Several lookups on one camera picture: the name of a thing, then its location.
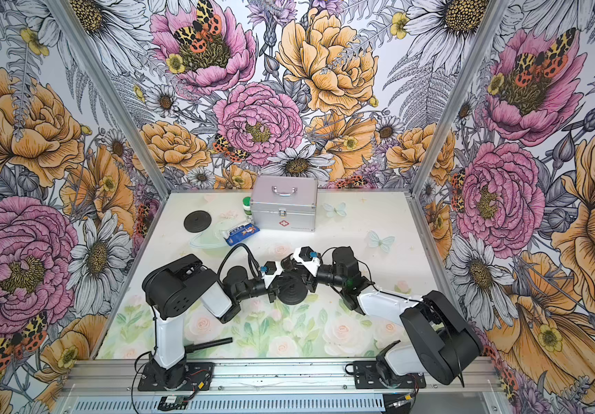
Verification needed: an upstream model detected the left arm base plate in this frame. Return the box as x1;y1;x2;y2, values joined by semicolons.
137;360;215;392

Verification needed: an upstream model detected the silver aluminium first aid case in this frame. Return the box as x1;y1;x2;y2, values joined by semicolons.
250;175;318;232

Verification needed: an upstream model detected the black round stand base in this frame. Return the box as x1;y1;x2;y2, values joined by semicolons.
277;275;309;305

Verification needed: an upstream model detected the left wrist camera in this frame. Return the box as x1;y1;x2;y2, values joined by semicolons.
261;260;283;289

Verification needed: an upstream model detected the black stand pole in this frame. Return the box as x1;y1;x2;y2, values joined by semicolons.
185;337;233;354

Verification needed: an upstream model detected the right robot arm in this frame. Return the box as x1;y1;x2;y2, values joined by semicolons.
292;247;483;386

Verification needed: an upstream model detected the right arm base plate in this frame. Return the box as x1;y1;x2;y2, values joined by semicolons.
344;361;426;391

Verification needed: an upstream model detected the aluminium front rail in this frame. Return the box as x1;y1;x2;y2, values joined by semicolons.
59;357;502;397

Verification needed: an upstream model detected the black round base far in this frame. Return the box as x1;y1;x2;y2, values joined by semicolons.
183;210;212;234

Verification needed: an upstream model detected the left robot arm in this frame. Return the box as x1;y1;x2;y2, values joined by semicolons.
138;254;280;392

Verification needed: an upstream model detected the green capped white bottle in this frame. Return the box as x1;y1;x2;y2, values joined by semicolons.
242;197;252;217

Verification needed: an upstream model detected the clear plastic bag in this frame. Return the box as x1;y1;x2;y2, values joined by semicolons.
190;228;228;249

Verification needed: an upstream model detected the blue snack packet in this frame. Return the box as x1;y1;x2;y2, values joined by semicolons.
223;223;260;247

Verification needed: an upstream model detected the small circuit board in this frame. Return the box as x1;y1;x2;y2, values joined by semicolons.
157;395;189;412

